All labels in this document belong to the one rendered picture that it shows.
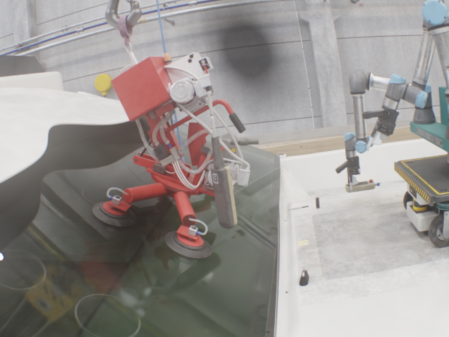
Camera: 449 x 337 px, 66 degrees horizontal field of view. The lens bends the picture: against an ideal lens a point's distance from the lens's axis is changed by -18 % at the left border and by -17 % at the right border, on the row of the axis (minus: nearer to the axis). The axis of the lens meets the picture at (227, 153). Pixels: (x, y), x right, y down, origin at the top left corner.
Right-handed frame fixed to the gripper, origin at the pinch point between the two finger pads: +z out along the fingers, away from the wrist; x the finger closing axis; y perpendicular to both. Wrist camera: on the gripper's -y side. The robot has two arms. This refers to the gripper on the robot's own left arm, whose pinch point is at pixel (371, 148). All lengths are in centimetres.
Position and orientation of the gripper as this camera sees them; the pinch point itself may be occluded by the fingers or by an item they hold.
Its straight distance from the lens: 185.3
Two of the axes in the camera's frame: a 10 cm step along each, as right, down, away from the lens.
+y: 7.6, 4.2, -5.0
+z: -2.3, 8.9, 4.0
